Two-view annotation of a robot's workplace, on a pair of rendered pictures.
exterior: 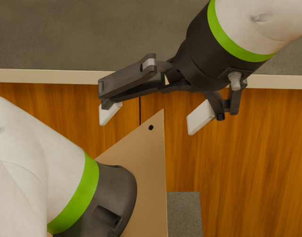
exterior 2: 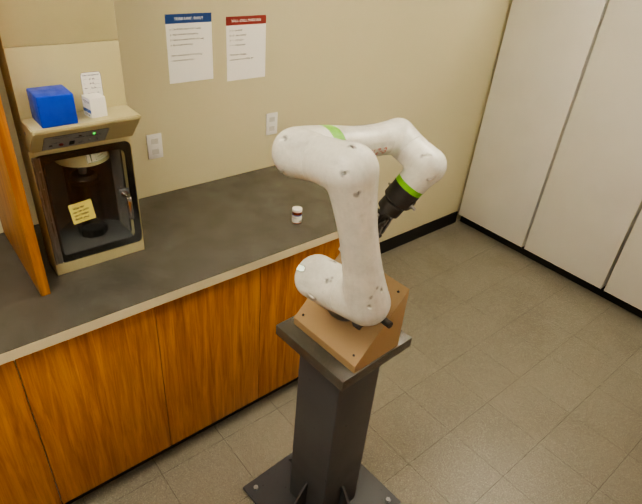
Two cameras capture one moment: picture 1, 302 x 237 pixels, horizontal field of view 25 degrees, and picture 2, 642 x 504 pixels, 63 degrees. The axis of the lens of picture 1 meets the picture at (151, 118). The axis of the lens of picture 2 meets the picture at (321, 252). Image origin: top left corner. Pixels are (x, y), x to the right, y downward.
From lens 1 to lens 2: 1.11 m
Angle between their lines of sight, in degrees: 36
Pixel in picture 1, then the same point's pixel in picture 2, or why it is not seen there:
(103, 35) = (229, 249)
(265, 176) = not seen: hidden behind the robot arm
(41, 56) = (210, 269)
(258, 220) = not seen: hidden behind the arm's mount
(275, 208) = not seen: hidden behind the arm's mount
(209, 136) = (291, 284)
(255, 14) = (429, 177)
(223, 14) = (412, 183)
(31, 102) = (206, 300)
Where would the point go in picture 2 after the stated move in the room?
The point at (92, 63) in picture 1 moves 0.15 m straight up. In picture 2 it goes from (240, 262) to (239, 229)
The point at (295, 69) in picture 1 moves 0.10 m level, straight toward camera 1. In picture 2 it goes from (327, 231) to (338, 243)
